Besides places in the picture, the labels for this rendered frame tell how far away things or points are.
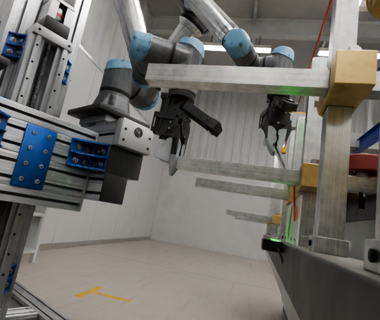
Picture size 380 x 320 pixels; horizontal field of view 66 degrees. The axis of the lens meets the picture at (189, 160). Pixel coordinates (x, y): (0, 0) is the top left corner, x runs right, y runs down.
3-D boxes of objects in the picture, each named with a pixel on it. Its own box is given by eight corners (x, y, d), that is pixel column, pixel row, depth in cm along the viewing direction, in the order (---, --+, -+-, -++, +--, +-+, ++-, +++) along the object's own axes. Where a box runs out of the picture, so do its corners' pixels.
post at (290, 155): (278, 239, 113) (289, 127, 122) (277, 239, 117) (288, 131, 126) (290, 241, 112) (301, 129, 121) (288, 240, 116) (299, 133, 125)
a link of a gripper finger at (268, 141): (266, 158, 95) (269, 131, 97) (274, 155, 89) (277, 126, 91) (257, 156, 95) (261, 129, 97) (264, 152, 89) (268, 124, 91)
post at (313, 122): (294, 251, 65) (313, 54, 74) (292, 249, 68) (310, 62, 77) (311, 253, 64) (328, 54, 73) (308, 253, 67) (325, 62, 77)
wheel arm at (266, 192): (194, 188, 94) (196, 175, 95) (196, 190, 98) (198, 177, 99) (342, 210, 83) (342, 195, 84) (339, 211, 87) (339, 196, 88)
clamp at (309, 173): (301, 185, 61) (302, 162, 62) (293, 193, 73) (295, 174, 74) (330, 189, 59) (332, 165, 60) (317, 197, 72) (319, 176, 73)
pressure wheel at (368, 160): (346, 204, 59) (349, 148, 61) (335, 207, 66) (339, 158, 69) (391, 210, 57) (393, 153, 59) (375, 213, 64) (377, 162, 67)
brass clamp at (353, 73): (329, 82, 39) (332, 48, 40) (311, 119, 52) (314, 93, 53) (382, 85, 37) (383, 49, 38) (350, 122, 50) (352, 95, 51)
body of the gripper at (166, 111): (158, 141, 80) (167, 100, 82) (189, 145, 77) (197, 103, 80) (149, 133, 72) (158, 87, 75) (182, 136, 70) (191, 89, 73)
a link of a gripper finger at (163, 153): (153, 173, 74) (160, 138, 76) (175, 176, 72) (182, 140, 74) (148, 170, 71) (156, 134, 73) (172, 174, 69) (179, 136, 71)
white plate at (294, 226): (294, 245, 57) (299, 194, 59) (283, 241, 82) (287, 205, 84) (297, 246, 57) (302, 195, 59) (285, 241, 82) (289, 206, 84)
